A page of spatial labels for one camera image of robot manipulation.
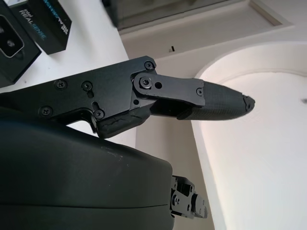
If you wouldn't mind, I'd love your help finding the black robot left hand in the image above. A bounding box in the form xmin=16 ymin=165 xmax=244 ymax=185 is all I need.
xmin=0 ymin=55 xmax=255 ymax=230

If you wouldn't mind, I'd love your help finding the black RealSense camera box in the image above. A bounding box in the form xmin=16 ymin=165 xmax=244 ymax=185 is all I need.
xmin=14 ymin=0 xmax=73 ymax=56

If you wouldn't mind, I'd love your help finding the small silver depth camera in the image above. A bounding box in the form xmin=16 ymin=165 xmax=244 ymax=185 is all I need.
xmin=0 ymin=14 xmax=25 ymax=58

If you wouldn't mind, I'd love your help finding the white rounded platform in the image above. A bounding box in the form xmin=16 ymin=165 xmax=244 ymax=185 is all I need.
xmin=191 ymin=43 xmax=307 ymax=230

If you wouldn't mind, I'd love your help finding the black camera box base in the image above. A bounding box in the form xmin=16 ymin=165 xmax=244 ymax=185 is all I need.
xmin=0 ymin=0 xmax=43 ymax=84

